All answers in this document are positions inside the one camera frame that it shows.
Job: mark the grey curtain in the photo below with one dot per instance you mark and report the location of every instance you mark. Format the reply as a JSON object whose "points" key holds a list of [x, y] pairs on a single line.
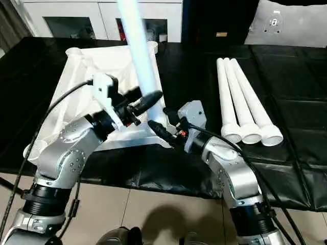
{"points": [[12, 23]]}

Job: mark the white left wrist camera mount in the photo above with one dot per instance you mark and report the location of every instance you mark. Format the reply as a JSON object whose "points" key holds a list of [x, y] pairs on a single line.
{"points": [[101, 84]]}

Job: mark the white panel with round mount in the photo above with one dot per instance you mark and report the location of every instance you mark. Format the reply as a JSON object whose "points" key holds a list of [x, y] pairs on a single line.
{"points": [[301, 33]]}

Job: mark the glossy black box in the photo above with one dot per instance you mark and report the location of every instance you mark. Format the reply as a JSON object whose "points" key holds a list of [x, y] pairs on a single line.
{"points": [[217, 18]]}

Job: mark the black table mat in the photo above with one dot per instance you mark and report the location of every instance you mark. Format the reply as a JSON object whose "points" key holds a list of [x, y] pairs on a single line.
{"points": [[293, 89]]}

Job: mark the dark right robot foot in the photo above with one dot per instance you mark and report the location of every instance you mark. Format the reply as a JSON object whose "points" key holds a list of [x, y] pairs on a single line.
{"points": [[194, 238]]}

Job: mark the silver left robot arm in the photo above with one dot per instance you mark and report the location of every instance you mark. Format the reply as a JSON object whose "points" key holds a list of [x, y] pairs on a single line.
{"points": [[71, 143]]}

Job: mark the white cabinet with glass doors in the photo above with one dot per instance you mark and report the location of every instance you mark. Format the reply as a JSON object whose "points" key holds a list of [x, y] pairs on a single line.
{"points": [[76, 10]]}

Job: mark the dark left robot foot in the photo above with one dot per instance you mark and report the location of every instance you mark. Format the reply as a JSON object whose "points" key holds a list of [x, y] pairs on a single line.
{"points": [[117, 237]]}

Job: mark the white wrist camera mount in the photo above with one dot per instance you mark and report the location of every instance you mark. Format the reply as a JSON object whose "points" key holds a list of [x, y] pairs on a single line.
{"points": [[194, 112], [101, 84]]}

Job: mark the white plastic table top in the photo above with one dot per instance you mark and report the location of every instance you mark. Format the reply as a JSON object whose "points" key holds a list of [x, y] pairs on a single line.
{"points": [[76, 76]]}

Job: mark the black metal floor bar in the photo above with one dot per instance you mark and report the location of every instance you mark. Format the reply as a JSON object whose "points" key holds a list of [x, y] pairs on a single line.
{"points": [[11, 186]]}

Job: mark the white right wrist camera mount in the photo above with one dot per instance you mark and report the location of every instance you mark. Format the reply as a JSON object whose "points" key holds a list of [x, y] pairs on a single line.
{"points": [[194, 112]]}

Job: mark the white plastic table leg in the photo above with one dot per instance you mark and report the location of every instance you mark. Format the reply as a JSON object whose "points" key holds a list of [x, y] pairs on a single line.
{"points": [[138, 51], [255, 102], [241, 102], [226, 102]]}

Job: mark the dark robot foot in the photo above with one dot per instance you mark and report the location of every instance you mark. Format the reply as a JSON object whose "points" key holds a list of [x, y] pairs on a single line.
{"points": [[117, 237], [194, 238]]}

